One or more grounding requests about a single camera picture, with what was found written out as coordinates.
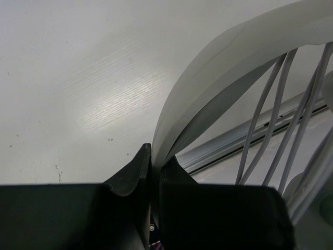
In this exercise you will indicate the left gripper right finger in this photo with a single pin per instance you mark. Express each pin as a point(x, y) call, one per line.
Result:
point(178, 209)

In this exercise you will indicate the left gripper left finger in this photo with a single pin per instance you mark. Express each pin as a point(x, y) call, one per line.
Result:
point(128, 211)

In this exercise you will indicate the white grey headphones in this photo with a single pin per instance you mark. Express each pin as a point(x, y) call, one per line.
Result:
point(228, 66)

